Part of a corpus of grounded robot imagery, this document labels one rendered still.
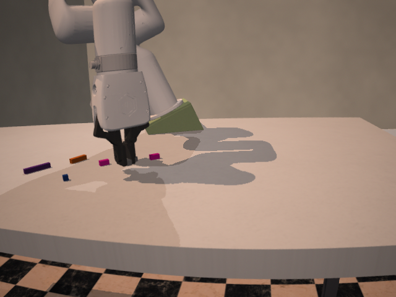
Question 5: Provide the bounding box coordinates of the magenta rectangular block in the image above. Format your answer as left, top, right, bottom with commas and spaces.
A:
99, 159, 110, 166
149, 153, 160, 160

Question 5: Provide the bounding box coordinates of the orange rectangular bar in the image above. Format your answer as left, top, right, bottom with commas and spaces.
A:
69, 155, 87, 164

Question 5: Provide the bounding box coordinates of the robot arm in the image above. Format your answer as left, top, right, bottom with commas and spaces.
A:
48, 0, 183, 121

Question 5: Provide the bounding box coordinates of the purple rod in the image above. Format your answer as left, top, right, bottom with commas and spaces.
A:
23, 162, 51, 174

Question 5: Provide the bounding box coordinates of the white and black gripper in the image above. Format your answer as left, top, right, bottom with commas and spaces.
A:
92, 69, 150, 166

